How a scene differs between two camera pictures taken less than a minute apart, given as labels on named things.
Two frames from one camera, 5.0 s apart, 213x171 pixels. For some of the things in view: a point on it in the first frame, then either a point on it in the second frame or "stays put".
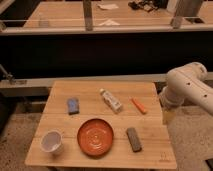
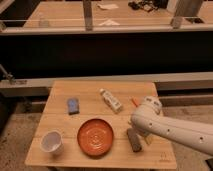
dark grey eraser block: [134, 139] stays put
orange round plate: [95, 137] stays put
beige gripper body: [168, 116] → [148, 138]
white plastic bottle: [110, 100] stays put
